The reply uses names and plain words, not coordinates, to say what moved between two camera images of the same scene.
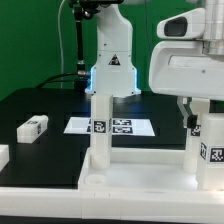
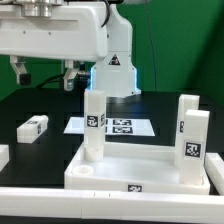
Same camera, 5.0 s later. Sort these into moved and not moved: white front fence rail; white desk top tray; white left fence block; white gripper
Moved: white gripper; white desk top tray
Not moved: white front fence rail; white left fence block
